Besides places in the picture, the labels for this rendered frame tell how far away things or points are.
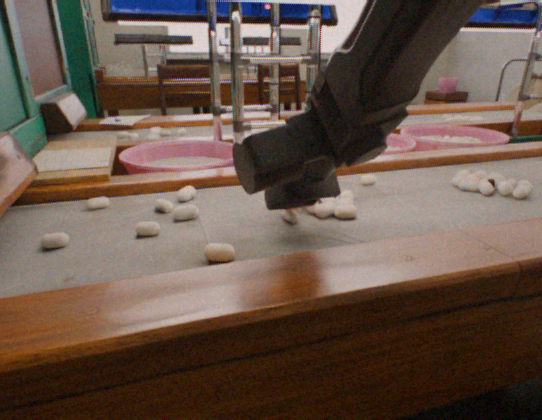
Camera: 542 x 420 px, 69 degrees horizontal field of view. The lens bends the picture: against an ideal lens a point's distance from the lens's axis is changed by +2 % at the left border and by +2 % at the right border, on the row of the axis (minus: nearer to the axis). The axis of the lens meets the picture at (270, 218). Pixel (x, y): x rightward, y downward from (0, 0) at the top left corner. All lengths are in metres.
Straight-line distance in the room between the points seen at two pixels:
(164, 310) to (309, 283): 0.14
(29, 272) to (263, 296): 0.28
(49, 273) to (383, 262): 0.37
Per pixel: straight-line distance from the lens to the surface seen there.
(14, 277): 0.52
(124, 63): 5.56
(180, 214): 0.58
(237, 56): 0.76
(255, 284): 0.38
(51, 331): 0.37
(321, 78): 0.36
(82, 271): 0.50
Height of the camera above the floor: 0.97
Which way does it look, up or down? 23 degrees down
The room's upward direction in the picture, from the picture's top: straight up
